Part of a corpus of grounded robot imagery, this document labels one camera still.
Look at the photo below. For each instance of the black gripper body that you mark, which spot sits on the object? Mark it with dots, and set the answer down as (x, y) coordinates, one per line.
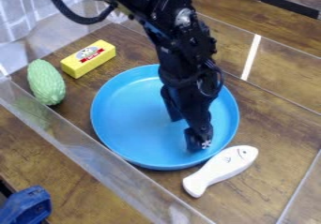
(192, 93)

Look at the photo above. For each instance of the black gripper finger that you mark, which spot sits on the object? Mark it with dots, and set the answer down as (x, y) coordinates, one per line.
(175, 116)
(196, 141)

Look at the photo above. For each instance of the white toy fish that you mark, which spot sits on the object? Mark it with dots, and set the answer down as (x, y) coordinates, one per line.
(226, 164)

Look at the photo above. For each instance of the blue round tray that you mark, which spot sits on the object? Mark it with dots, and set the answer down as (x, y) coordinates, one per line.
(132, 124)

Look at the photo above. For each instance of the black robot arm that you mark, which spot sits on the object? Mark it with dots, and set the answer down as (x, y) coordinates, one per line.
(179, 35)

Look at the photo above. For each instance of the yellow rectangular block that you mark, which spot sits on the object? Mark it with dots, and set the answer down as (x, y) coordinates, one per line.
(86, 59)

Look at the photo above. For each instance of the clear acrylic barrier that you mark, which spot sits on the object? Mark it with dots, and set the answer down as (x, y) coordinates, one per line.
(268, 53)

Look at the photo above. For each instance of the green bumpy toy gourd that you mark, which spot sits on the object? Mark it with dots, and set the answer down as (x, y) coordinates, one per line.
(45, 82)

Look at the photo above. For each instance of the white checkered curtain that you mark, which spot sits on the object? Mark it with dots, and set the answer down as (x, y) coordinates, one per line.
(18, 17)

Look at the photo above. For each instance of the blue clamp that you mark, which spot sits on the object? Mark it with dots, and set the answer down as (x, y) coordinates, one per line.
(26, 206)

